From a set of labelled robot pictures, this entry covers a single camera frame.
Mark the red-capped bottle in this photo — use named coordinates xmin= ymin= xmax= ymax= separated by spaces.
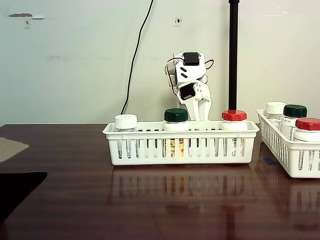
xmin=219 ymin=109 xmax=249 ymax=158
xmin=292 ymin=117 xmax=320 ymax=173

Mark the green-capped bottle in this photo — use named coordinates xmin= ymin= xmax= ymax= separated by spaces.
xmin=279 ymin=104 xmax=309 ymax=141
xmin=162 ymin=107 xmax=190 ymax=159

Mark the tan cardboard piece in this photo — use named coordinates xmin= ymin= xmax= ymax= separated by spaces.
xmin=0 ymin=137 xmax=30 ymax=163

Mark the white plastic basket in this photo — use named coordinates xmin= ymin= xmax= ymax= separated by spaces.
xmin=255 ymin=108 xmax=320 ymax=179
xmin=101 ymin=119 xmax=261 ymax=167

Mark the white-capped bottle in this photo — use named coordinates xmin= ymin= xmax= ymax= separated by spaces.
xmin=264 ymin=101 xmax=288 ymax=131
xmin=114 ymin=113 xmax=139 ymax=160

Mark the black vertical pole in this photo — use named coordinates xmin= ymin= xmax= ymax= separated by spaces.
xmin=228 ymin=0 xmax=242 ymax=112

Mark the black mat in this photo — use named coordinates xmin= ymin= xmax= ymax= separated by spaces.
xmin=0 ymin=171 xmax=48 ymax=224

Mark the black hanging cable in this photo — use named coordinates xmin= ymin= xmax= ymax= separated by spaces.
xmin=120 ymin=0 xmax=155 ymax=116

